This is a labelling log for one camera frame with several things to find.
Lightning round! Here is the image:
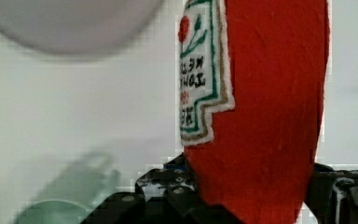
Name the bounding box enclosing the red felt ketchup bottle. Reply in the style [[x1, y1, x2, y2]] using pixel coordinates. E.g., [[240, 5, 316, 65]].
[[178, 0, 329, 224]]

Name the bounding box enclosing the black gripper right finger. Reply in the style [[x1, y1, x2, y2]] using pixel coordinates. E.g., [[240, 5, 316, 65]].
[[295, 162, 358, 224]]

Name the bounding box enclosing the dark green cup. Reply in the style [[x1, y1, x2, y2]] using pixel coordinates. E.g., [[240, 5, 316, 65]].
[[12, 150, 122, 224]]

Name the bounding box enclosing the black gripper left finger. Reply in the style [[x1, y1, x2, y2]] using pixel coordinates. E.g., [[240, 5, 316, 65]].
[[80, 155, 242, 224]]

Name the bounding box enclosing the grey round plate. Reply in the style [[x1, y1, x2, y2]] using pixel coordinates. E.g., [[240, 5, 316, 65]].
[[0, 0, 163, 54]]

